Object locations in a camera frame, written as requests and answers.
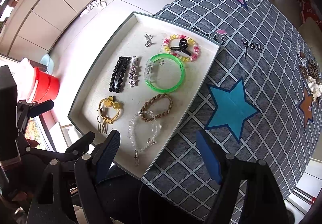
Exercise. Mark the white jewelry tray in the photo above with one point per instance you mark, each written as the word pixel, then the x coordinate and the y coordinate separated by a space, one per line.
pixel 128 40

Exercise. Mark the silver chain brown stone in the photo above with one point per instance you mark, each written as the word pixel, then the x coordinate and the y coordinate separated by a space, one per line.
pixel 301 55

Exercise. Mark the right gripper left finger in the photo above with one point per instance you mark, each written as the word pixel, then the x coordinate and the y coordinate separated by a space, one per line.
pixel 105 155

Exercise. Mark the small silver hair clip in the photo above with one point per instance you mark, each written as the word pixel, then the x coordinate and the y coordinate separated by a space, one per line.
pixel 148 39

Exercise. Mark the green plastic bangle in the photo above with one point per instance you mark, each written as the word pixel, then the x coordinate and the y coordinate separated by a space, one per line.
pixel 164 73

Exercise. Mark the silver rhinestone hair clip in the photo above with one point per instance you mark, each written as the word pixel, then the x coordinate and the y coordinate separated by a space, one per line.
pixel 133 72

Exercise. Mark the white polka dot scrunchie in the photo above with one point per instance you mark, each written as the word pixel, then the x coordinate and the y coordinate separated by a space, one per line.
pixel 314 86

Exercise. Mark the beige wooden hair clip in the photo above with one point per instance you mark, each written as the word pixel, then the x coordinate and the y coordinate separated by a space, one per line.
pixel 102 124

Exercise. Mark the black beaded hair clip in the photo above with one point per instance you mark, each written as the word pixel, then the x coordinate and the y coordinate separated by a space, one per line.
pixel 118 74

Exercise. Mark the leopard print scrunchie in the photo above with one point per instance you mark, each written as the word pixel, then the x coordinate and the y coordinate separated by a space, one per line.
pixel 313 69

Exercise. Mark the grey checked star tablecloth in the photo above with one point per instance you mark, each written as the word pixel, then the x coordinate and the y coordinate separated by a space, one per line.
pixel 254 102

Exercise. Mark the red bucket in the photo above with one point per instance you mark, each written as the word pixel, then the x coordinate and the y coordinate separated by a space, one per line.
pixel 45 87

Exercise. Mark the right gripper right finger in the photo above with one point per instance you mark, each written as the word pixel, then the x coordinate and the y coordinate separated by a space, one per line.
pixel 213 156

